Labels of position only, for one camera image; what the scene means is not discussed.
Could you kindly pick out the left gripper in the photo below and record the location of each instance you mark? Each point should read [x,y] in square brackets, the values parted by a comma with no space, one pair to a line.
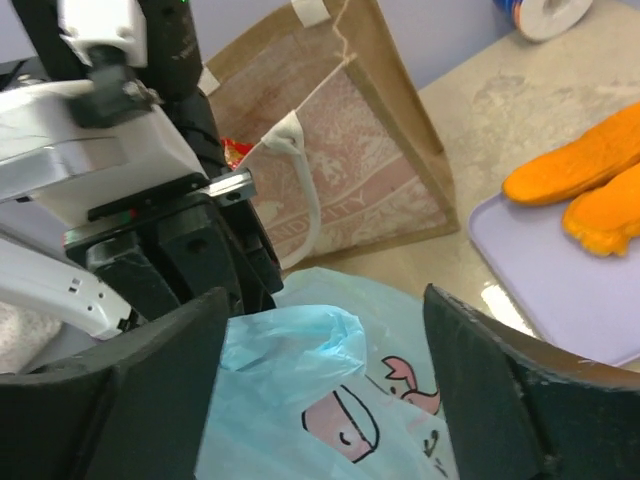
[158,249]

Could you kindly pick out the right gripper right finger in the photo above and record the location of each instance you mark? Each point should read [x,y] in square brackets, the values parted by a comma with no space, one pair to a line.
[520,408]

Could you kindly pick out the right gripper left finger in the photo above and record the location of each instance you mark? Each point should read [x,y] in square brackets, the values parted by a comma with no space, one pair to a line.
[134,407]

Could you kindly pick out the blue plastic bag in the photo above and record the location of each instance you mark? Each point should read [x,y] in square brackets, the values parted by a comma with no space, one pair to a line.
[337,382]

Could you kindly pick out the red snack packet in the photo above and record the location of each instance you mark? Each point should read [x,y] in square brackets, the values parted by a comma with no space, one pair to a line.
[235,151]

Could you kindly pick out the brown paper grocery bag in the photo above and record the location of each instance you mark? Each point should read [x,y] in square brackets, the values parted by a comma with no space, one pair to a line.
[340,147]

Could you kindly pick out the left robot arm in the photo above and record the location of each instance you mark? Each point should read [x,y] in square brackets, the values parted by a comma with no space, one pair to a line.
[119,143]

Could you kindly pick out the lavender cutting board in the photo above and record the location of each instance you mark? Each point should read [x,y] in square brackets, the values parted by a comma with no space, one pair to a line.
[579,302]

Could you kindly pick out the orange sweet potato right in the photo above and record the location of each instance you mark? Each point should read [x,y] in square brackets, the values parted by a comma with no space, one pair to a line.
[606,219]

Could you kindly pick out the orange sweet potato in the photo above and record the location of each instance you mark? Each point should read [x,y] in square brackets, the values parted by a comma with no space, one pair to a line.
[598,155]
[606,219]

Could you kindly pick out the orange sweet potato left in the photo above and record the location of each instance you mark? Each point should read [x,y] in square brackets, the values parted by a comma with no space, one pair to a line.
[598,155]

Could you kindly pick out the toilet paper roll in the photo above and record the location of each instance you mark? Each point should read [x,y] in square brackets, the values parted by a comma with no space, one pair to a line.
[542,20]

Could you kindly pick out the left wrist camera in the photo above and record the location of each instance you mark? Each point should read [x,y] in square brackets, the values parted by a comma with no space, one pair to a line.
[121,108]

